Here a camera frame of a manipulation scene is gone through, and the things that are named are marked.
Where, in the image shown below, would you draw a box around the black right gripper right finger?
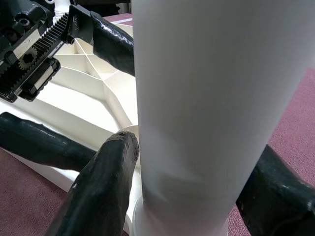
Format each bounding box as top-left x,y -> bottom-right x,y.
235,145 -> 315,236

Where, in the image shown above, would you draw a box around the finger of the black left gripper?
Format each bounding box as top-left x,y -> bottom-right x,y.
0,112 -> 96,171
67,4 -> 135,77

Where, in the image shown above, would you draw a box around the white plastic table leg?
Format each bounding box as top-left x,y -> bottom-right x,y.
130,0 -> 315,236

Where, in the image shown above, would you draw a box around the white plastic table top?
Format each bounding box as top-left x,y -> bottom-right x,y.
0,14 -> 153,236

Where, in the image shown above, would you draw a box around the long white tape strip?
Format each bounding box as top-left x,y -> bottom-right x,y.
112,17 -> 134,25

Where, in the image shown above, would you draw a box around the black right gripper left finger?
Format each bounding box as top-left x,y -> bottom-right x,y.
46,131 -> 140,236

